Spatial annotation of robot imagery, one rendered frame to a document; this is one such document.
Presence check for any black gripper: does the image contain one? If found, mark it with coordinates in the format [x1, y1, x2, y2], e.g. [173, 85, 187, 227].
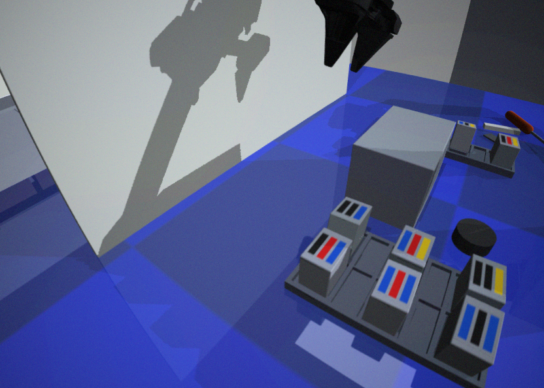
[315, 0, 402, 73]

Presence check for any white flat bar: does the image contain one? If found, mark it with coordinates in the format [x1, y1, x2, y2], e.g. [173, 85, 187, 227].
[483, 123, 521, 135]

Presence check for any black short cylinder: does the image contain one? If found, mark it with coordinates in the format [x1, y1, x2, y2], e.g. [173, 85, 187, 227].
[452, 218, 497, 257]

